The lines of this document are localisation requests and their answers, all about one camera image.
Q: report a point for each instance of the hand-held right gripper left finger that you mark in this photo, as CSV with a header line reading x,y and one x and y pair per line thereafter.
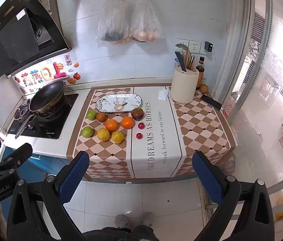
x,y
75,174

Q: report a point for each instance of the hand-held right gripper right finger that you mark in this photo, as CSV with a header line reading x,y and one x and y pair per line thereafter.
x,y
206,174

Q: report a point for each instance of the large green lime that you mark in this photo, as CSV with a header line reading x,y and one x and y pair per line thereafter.
x,y
87,131

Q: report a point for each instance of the yellow lemon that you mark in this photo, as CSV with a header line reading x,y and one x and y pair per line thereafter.
x,y
103,134
117,136

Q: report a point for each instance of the orange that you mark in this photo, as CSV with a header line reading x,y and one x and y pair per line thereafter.
x,y
127,122
112,125

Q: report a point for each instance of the small green lime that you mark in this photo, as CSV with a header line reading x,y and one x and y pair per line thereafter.
x,y
91,114

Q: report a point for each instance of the red-orange round fruit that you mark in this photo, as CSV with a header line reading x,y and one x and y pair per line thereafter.
x,y
101,116

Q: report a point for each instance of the oval patterned plate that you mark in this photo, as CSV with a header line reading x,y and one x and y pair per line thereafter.
x,y
118,101

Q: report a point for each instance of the dark red apple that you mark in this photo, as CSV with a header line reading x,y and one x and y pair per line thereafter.
x,y
137,113

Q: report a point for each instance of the blue cabinet front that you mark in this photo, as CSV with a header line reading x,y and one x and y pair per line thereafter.
x,y
43,164

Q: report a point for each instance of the black gas stove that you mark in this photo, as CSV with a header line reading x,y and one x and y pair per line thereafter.
x,y
53,128

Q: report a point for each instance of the checkered tablecloth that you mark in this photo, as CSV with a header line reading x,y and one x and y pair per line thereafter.
x,y
154,143

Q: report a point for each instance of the black wok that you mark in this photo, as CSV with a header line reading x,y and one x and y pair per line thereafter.
x,y
47,96

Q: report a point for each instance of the grey slipper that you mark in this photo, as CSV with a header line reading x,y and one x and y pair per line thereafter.
x,y
121,221
147,219

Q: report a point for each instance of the black smartphone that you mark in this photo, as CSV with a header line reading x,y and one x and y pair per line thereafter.
x,y
211,102

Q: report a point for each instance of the person's dark trousers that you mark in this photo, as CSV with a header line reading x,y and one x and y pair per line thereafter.
x,y
118,234

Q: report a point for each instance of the small red fruit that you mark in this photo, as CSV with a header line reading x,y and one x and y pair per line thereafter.
x,y
141,125
139,135

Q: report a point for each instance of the round brown fruit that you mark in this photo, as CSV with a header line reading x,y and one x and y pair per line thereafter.
x,y
203,89

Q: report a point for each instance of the cream utensil holder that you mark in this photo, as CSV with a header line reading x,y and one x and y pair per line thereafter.
x,y
184,87

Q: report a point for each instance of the white folded tissue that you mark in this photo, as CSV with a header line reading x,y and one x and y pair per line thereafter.
x,y
162,95

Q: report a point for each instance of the dark sauce bottle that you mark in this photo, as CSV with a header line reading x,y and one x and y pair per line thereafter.
x,y
200,76

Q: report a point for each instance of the sliding glass door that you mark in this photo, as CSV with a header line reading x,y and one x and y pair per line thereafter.
x,y
256,80

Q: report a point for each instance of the black range hood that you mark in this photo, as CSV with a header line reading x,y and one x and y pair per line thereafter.
x,y
11,40

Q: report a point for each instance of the bundle of wooden chopsticks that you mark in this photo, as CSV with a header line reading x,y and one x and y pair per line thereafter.
x,y
190,60

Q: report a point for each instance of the black plug adapter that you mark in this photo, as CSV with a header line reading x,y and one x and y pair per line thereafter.
x,y
208,46

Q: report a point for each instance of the metal spatula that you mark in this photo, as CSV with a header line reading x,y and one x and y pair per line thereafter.
x,y
181,47

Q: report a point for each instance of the plastic bag with dark contents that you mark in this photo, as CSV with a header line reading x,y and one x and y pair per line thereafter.
x,y
112,22

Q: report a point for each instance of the plastic bag of eggs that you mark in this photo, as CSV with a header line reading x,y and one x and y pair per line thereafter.
x,y
145,22

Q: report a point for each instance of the colourful wall stickers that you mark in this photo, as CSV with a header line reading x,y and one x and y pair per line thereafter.
x,y
47,74

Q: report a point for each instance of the white wall socket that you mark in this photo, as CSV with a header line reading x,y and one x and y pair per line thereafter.
x,y
182,42
194,46

